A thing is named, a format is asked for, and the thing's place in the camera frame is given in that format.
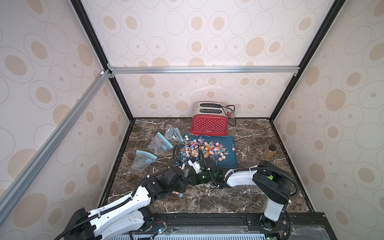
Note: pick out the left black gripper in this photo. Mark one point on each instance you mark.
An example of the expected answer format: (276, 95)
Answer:
(184, 183)

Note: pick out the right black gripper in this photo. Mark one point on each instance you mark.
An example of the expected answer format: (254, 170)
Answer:
(204, 167)

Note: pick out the teal rectangular tray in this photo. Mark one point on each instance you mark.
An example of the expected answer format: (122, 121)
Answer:
(229, 150)

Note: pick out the candy ziploc bag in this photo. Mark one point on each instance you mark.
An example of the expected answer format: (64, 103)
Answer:
(142, 160)
(180, 195)
(173, 134)
(159, 144)

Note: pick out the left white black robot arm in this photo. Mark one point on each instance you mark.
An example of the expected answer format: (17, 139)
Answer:
(129, 213)

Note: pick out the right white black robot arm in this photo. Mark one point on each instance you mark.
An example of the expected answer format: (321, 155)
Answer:
(275, 183)

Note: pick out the pile of loose candies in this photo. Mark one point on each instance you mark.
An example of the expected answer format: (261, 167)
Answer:
(204, 147)

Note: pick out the red polka dot toaster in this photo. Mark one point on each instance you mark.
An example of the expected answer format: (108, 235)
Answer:
(209, 119)

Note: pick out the brown bottle black cap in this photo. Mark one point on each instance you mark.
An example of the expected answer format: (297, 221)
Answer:
(270, 151)

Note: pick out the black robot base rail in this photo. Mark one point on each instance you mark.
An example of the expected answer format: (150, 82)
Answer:
(290, 226)

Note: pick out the horizontal aluminium frame bar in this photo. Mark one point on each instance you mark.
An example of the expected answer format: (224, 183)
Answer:
(205, 70)

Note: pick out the left slanted aluminium frame bar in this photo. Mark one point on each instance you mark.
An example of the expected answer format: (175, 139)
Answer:
(33, 168)

